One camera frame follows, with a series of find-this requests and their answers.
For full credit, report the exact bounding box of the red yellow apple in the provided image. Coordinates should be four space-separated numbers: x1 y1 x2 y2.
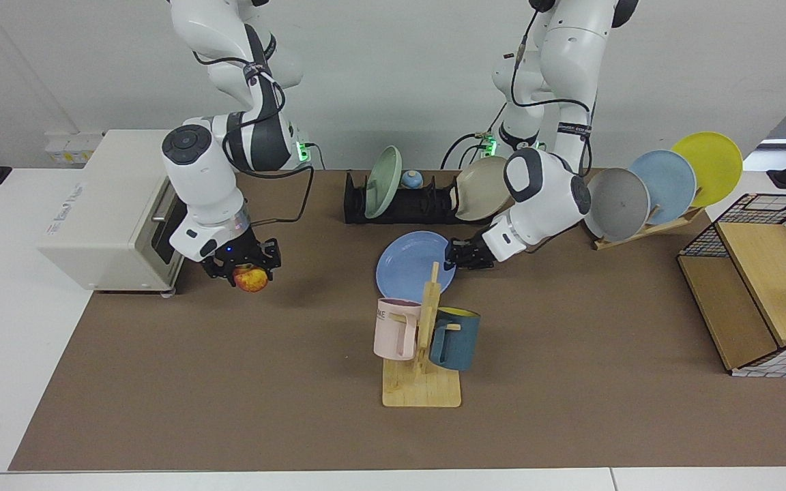
233 265 270 294

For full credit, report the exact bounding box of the black dish rack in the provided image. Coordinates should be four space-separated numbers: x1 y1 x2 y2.
344 170 499 226

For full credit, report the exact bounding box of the beige plate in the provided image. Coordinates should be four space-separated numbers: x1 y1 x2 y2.
454 155 513 222

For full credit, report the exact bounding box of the pale green plate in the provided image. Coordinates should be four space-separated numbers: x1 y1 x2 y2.
364 145 403 220

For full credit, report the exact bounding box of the grey plate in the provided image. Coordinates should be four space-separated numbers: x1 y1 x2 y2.
583 168 651 243

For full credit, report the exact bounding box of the wooden plate rack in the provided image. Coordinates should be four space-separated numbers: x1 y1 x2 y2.
574 207 704 251

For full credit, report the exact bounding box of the light blue plate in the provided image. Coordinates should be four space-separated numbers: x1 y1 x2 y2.
627 150 697 226

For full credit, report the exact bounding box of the yellow plate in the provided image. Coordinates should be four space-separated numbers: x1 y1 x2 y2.
671 132 744 209

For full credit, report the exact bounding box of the dark blue cup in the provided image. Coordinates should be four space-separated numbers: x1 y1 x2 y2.
428 307 481 372

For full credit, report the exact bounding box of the pink cup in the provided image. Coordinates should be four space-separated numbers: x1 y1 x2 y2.
373 297 422 361

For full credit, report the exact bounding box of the brown table cloth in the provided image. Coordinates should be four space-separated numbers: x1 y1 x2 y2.
9 168 786 471

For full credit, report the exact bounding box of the pale toaster oven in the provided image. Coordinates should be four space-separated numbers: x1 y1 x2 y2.
37 130 189 295

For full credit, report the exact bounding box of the wooden cup stand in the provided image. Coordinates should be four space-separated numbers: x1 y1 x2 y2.
382 261 463 408

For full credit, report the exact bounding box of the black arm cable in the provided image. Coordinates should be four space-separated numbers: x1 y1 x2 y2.
509 7 596 175
192 51 316 227

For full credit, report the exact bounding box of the white wall socket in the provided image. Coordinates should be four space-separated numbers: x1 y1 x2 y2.
45 132 104 164

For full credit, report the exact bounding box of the wire basket with wooden floor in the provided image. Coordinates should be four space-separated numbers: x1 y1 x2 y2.
678 194 786 378

